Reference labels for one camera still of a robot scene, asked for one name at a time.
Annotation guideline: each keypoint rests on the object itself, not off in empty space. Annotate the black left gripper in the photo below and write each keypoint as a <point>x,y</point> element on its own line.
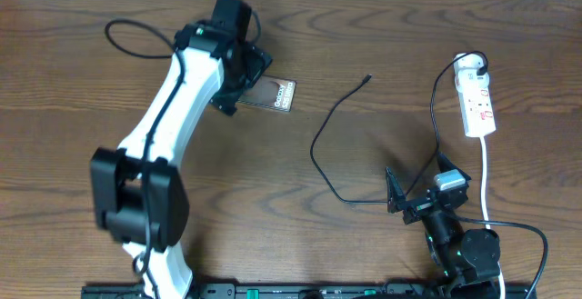
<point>257,59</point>

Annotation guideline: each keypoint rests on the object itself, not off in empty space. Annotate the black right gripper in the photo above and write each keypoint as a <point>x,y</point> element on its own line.
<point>417,208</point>

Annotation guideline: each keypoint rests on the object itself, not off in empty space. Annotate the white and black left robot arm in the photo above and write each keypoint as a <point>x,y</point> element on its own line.
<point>138,193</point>

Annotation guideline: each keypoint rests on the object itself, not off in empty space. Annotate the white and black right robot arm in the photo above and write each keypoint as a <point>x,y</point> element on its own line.
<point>469,258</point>

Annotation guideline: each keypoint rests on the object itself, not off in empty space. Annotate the white power strip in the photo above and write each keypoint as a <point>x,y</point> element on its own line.
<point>472,82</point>

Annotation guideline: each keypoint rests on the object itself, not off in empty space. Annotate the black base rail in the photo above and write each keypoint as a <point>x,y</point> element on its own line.
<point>336,291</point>

